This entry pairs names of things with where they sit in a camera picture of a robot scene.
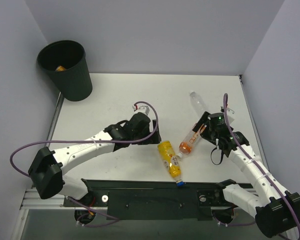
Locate orange label clear bottle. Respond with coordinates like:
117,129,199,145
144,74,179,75
176,124,206,159

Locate yellow bottle with blue cap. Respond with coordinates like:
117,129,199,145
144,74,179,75
157,141,184,187

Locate small orange juice bottle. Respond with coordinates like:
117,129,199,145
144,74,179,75
55,65,67,72

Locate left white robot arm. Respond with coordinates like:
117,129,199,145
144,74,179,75
28,112,161,206

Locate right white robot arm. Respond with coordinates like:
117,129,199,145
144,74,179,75
193,111,300,238

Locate black plastic trash bin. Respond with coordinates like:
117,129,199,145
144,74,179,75
37,40,93,102

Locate clear empty water bottle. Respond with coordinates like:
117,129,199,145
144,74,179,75
189,91,208,117

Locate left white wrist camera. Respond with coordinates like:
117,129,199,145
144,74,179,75
132,105,150,116

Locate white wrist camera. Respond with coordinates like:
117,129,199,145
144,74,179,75
132,105,150,116
226,107,236,125

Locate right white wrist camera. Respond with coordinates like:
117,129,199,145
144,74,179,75
226,107,236,125

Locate black strap loop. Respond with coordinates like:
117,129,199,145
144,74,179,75
210,146,225,166

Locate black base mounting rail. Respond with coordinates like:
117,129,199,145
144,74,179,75
62,178,256,222

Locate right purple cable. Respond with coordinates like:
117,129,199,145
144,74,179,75
213,93,300,240

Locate aluminium frame rail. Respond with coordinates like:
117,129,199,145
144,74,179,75
19,188,67,211

